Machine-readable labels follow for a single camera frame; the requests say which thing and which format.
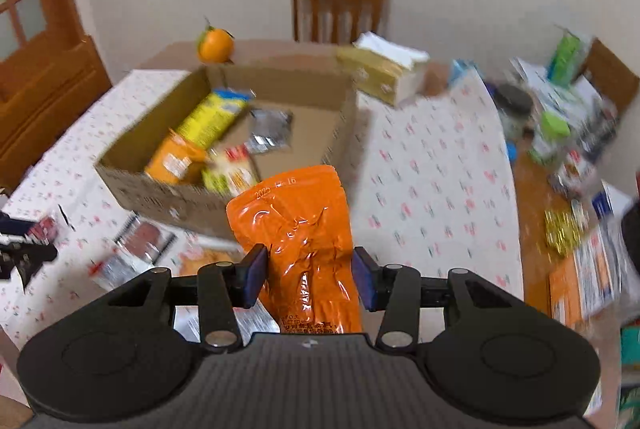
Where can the small silver packet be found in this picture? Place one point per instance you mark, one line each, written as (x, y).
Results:
(267, 129)

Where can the white barcode packet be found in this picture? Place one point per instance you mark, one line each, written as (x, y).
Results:
(112, 271)

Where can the white cherry-print tablecloth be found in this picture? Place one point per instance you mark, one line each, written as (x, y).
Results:
(430, 189)

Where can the gold tissue box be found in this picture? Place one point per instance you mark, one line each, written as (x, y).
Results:
(380, 69)

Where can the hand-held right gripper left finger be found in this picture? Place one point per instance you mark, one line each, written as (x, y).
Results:
(256, 274)

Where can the gold decoration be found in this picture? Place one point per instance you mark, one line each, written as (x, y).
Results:
(562, 231)

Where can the dark lidded jar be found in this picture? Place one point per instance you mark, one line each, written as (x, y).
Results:
(512, 111)

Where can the tangerine with leaf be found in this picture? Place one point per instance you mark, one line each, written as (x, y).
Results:
(216, 44)

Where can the green lidded jar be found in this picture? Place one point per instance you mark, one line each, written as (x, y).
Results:
(549, 136)

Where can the long yellow snack packet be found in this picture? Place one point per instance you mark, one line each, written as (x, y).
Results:
(210, 116)

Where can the orange and white box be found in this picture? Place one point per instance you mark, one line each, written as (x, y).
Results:
(585, 279)

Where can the green and white carton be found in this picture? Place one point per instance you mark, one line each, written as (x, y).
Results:
(567, 56)

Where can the orange snack packet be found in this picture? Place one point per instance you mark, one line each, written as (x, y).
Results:
(172, 159)

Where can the wooden dining chair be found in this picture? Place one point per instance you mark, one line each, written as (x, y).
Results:
(612, 74)
(340, 4)
(45, 109)

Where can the cardboard box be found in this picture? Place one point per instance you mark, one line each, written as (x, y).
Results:
(150, 196)

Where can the stack of papers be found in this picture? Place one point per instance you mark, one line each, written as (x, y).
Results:
(530, 70)

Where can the blue and white packet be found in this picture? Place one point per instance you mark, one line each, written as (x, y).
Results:
(250, 325)

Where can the clear round pastry packet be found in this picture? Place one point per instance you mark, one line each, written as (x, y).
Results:
(210, 260)

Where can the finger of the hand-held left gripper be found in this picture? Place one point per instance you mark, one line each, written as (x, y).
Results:
(27, 259)
(12, 226)

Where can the orange foil pouch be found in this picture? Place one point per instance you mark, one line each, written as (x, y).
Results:
(300, 229)

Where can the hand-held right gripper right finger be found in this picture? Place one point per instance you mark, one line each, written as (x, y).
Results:
(363, 279)

